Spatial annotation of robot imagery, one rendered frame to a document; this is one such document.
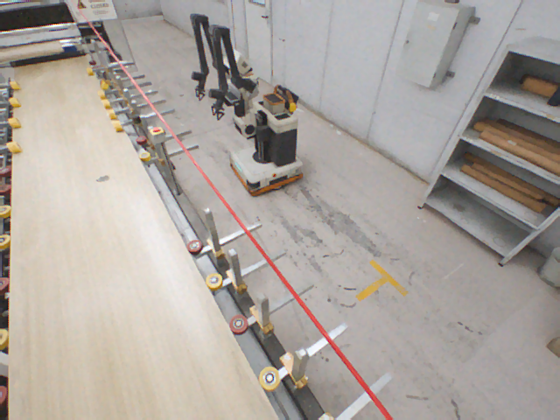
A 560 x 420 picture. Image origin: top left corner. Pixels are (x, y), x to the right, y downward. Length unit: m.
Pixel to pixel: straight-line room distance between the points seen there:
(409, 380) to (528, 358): 0.89
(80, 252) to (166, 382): 0.87
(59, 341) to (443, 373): 2.23
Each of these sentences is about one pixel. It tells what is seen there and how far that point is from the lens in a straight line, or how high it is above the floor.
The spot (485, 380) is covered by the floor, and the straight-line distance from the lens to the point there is 2.55.
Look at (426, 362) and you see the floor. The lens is 2.39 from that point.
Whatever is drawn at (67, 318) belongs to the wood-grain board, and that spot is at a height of 0.90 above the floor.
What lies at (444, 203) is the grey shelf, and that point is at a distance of 3.27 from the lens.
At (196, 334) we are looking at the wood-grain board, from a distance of 1.30.
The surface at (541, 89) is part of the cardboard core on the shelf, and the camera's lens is 2.81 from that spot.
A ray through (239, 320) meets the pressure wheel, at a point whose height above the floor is 0.90.
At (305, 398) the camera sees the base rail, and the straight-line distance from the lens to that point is 1.41.
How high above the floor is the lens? 2.09
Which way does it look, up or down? 47 degrees down
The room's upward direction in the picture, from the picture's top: straight up
